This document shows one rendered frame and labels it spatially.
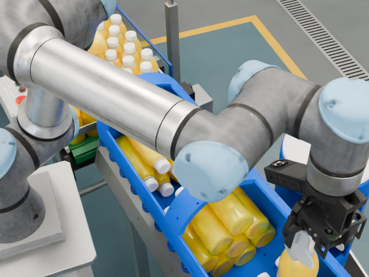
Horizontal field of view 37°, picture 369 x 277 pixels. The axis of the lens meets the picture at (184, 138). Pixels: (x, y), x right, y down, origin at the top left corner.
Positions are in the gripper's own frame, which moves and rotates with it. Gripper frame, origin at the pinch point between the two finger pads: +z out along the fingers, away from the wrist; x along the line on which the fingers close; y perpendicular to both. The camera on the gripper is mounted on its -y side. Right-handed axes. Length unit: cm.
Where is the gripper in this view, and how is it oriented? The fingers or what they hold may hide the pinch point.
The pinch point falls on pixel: (303, 245)
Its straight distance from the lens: 95.1
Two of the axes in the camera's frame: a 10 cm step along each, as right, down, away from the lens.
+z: 0.2, 6.9, 7.2
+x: 8.6, -3.8, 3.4
